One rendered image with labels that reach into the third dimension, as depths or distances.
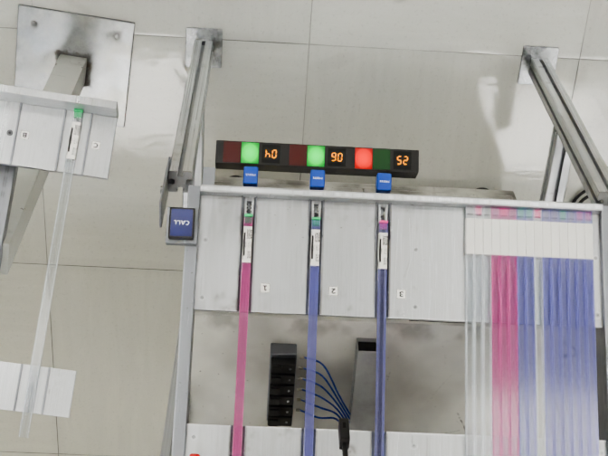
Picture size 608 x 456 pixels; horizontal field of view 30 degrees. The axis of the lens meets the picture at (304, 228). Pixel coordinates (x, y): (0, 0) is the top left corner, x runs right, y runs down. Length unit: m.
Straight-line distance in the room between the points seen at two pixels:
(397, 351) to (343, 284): 0.36
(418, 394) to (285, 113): 0.74
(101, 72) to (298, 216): 0.85
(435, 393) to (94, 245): 0.97
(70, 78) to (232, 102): 0.37
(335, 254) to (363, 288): 0.07
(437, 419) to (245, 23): 0.94
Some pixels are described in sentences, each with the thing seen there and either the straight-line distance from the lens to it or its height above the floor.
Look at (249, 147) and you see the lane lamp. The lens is 1.90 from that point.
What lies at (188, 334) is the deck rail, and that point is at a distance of 1.80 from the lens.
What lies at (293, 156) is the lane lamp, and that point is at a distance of 1.89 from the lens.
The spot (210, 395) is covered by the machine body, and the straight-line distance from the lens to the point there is 2.22.
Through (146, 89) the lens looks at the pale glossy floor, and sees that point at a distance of 2.58.
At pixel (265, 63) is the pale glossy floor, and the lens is 2.54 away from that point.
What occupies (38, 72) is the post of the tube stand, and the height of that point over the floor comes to 0.01.
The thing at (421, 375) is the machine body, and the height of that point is 0.62.
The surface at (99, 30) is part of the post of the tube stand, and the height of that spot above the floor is 0.01.
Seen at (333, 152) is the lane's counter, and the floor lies 0.65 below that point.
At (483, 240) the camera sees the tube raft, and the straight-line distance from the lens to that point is 1.87.
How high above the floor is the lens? 2.36
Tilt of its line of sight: 60 degrees down
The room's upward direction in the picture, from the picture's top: 179 degrees clockwise
